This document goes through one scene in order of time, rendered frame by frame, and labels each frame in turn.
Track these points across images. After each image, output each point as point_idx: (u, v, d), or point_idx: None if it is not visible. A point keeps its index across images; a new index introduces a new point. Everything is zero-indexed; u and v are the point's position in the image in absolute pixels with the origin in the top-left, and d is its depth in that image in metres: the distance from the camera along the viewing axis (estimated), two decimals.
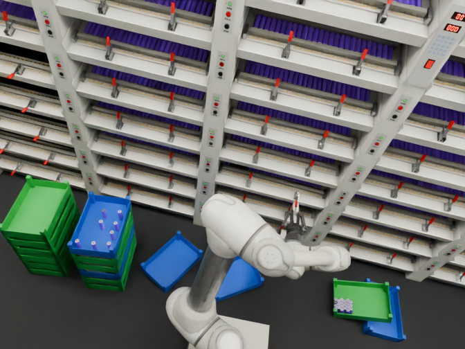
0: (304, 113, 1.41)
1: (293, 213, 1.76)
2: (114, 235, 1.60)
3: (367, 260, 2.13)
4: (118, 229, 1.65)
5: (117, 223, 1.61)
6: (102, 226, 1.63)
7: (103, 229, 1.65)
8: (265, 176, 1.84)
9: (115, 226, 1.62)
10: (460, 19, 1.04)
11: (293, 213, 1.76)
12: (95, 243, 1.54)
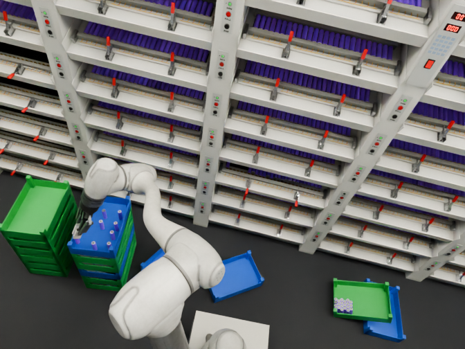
0: (304, 113, 1.41)
1: (78, 224, 1.46)
2: (114, 235, 1.60)
3: (367, 260, 2.13)
4: (118, 229, 1.65)
5: (117, 223, 1.61)
6: (102, 226, 1.63)
7: (103, 229, 1.65)
8: (264, 180, 1.83)
9: (115, 226, 1.62)
10: (460, 19, 1.04)
11: (78, 224, 1.47)
12: (95, 243, 1.54)
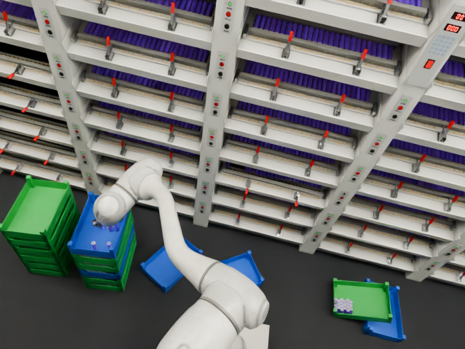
0: (304, 113, 1.41)
1: None
2: (112, 226, 1.54)
3: (367, 260, 2.13)
4: (118, 229, 1.65)
5: (117, 223, 1.61)
6: (102, 226, 1.63)
7: (103, 229, 1.65)
8: (264, 180, 1.83)
9: (115, 226, 1.62)
10: (460, 19, 1.04)
11: None
12: (95, 243, 1.54)
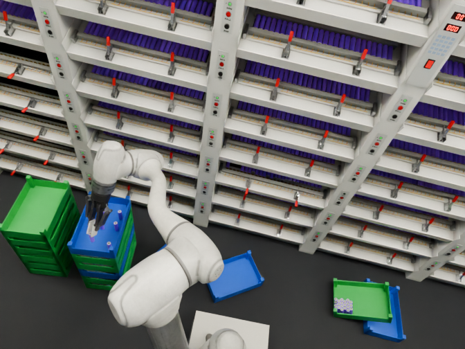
0: (304, 113, 1.41)
1: (91, 221, 1.45)
2: (241, 166, 1.87)
3: (367, 260, 2.13)
4: (118, 229, 1.65)
5: (117, 223, 1.61)
6: (102, 226, 1.63)
7: (103, 229, 1.65)
8: (264, 180, 1.83)
9: (115, 226, 1.62)
10: (460, 19, 1.04)
11: (91, 220, 1.45)
12: None
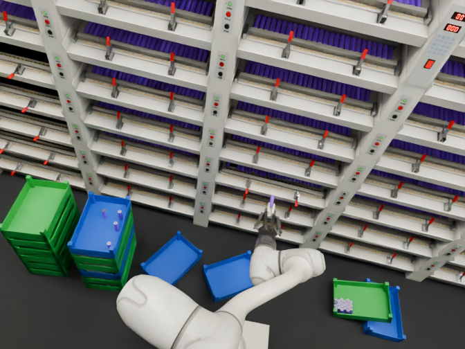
0: (304, 113, 1.41)
1: (271, 214, 1.59)
2: (241, 166, 1.87)
3: (367, 260, 2.13)
4: (118, 229, 1.65)
5: (117, 223, 1.61)
6: (272, 199, 1.66)
7: (273, 195, 1.67)
8: (264, 180, 1.83)
9: (115, 226, 1.62)
10: (460, 19, 1.04)
11: (272, 215, 1.59)
12: (239, 167, 1.85)
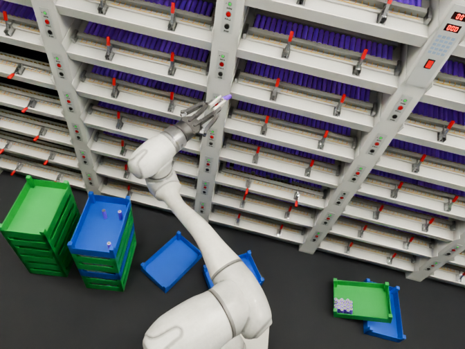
0: (304, 113, 1.41)
1: (209, 108, 1.30)
2: (241, 166, 1.87)
3: (367, 260, 2.13)
4: (230, 96, 1.35)
5: (223, 99, 1.31)
6: None
7: None
8: (264, 180, 1.83)
9: None
10: (460, 19, 1.04)
11: (208, 108, 1.30)
12: (239, 167, 1.85)
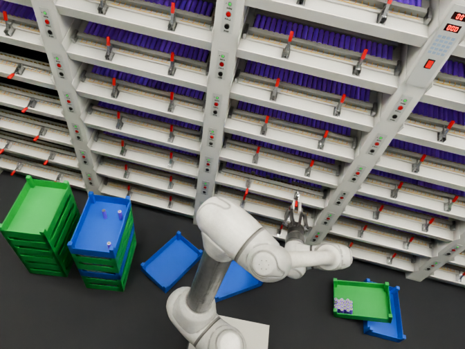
0: (304, 113, 1.41)
1: None
2: (241, 166, 1.87)
3: (367, 260, 2.13)
4: None
5: (229, 167, 1.86)
6: None
7: None
8: (264, 180, 1.83)
9: (231, 164, 1.86)
10: (460, 19, 1.04)
11: None
12: (239, 167, 1.85)
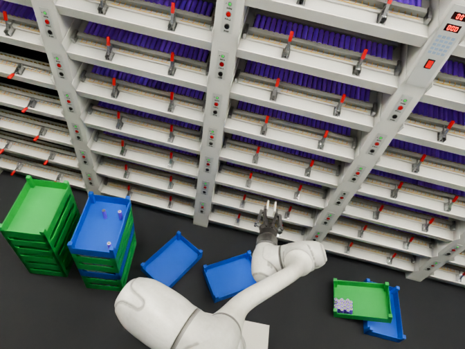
0: (304, 113, 1.41)
1: (266, 212, 1.59)
2: None
3: (367, 260, 2.13)
4: None
5: (230, 165, 1.86)
6: None
7: None
8: (265, 176, 1.84)
9: (232, 162, 1.86)
10: (460, 19, 1.04)
11: (266, 212, 1.59)
12: (239, 165, 1.86)
